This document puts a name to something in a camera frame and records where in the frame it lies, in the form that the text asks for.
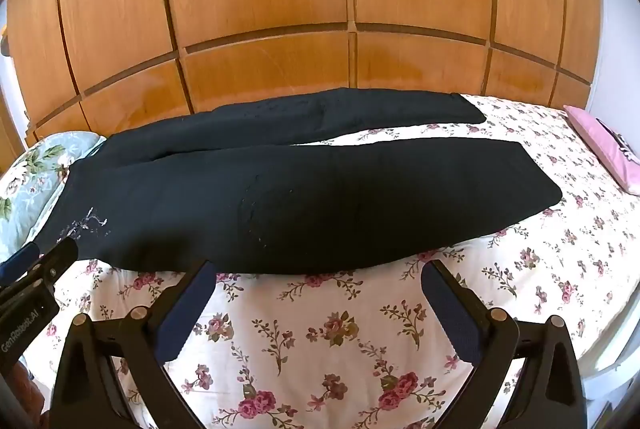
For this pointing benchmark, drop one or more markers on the light blue floral pillow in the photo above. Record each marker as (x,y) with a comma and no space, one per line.
(30,179)

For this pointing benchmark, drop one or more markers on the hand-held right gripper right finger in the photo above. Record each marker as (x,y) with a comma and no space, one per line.
(450,315)

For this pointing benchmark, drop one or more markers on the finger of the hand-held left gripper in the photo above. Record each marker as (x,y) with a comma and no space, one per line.
(17,261)
(57,259)

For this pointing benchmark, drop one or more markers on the black pants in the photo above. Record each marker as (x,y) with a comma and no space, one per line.
(300,209)

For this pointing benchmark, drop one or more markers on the floral bed sheet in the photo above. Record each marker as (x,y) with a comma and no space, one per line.
(325,334)

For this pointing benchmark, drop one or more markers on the pink pillow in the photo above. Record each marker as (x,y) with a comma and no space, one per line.
(600,139)

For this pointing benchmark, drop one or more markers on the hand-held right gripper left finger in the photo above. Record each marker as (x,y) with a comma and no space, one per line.
(184,311)

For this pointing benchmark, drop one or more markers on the white bed base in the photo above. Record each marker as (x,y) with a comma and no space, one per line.
(607,359)

